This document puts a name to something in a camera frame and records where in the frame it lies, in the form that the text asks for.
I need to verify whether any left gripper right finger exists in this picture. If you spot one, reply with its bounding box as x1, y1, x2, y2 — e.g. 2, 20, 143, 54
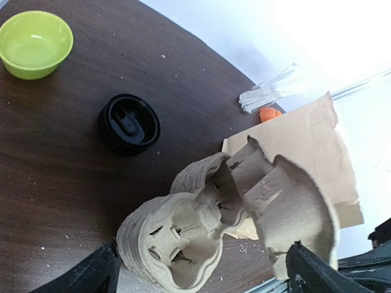
286, 241, 367, 293

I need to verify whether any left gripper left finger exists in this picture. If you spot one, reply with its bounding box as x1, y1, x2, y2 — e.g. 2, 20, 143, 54
33, 241, 122, 293

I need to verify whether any single brown pulp cup carrier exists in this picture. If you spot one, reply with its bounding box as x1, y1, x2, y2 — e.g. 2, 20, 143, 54
227, 136, 340, 280

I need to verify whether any brown pulp cup carrier stack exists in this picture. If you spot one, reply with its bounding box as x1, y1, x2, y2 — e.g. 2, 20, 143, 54
116, 153, 247, 292

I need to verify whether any brown paper takeout bag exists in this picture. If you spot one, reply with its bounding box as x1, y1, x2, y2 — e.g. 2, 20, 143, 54
222, 93, 364, 228

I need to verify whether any orange small bowl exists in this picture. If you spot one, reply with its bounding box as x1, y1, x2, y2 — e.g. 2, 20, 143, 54
259, 107, 282, 123

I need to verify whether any glass jar of straws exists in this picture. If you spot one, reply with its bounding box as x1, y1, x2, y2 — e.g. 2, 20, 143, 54
238, 63, 308, 114

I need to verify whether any green small bowl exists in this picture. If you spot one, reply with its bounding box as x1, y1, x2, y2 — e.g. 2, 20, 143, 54
1, 10, 74, 80

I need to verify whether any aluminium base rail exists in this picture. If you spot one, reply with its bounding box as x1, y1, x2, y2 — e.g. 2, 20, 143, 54
252, 256, 390, 292

